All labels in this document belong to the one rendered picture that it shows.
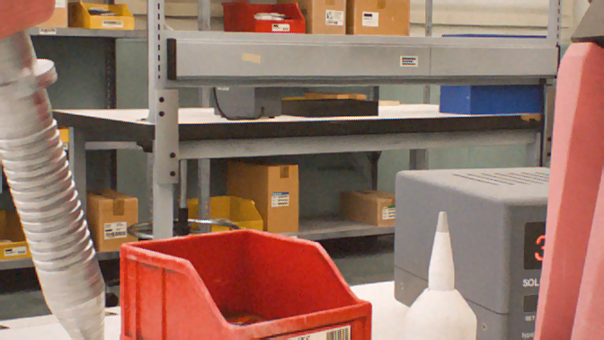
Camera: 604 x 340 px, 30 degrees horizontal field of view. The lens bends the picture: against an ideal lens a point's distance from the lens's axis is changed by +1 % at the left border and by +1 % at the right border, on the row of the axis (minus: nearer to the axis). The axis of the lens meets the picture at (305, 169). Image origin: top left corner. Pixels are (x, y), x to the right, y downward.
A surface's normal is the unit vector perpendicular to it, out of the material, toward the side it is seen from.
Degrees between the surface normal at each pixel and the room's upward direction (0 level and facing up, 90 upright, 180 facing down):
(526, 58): 90
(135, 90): 90
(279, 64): 90
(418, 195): 90
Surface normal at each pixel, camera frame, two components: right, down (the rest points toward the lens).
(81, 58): 0.53, 0.09
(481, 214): -0.95, 0.02
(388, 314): 0.01, -1.00
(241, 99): -0.62, 0.07
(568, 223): 0.07, 0.04
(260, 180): -0.81, 0.07
